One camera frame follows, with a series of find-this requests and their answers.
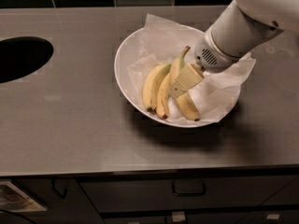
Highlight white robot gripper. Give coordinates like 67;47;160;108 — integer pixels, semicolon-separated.
168;29;239;98

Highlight yellow banana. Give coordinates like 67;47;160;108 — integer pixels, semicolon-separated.
170;46;200;121
142;63;171;112
155;74;170;119

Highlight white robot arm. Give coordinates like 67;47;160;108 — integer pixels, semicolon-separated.
168;0;299;98

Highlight white ceramic bowl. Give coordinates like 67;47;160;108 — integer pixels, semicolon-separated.
114;26;240;128

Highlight white crumpled paper sheet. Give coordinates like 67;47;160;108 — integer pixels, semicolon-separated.
127;13;257;125

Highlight white label tag centre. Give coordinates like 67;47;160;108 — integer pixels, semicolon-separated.
171;211;186;224

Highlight white label tag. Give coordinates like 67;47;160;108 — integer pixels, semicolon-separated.
171;211;186;224
266;214;280;220

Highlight white label tag right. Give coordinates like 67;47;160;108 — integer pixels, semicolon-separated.
266;214;280;220

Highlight dark round sink opening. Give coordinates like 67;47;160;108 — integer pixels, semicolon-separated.
0;36;54;83

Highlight dark left cabinet door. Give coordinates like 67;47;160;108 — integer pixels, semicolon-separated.
13;178;104;224

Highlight picture book lower left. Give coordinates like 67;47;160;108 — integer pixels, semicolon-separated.
0;180;47;213

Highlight black drawer handle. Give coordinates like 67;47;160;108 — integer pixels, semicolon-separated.
172;179;206;197

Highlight dark drawer front with handle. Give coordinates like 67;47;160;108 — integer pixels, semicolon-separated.
80;175;293;213

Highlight black cabinet door handle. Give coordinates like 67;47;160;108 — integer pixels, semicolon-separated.
50;179;68;199

